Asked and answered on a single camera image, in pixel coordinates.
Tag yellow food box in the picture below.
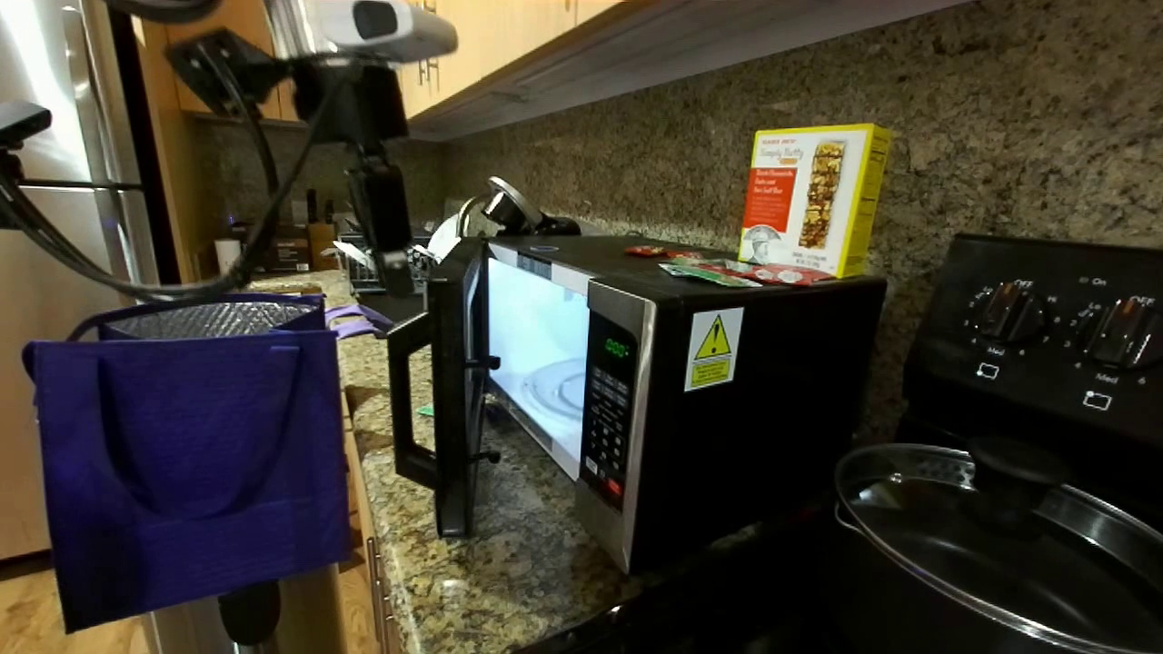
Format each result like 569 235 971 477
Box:
739 125 896 276

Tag blue fabric tote bag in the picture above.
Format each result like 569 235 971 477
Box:
23 293 350 630

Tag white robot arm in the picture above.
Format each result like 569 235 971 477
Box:
264 0 458 298

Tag black electric stove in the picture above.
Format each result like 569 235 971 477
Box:
516 231 1163 654

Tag red green snack packets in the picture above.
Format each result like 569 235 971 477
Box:
625 245 829 288

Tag stainless steel refrigerator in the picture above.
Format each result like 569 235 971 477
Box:
0 0 171 560

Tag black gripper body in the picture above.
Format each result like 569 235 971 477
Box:
292 61 413 298

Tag silver kettle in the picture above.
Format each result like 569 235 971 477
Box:
438 176 581 235

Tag wooden upper cabinets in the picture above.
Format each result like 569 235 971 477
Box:
132 0 974 285

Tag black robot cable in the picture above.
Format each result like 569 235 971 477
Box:
0 46 358 310

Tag black and silver microwave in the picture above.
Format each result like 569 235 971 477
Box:
390 235 887 575

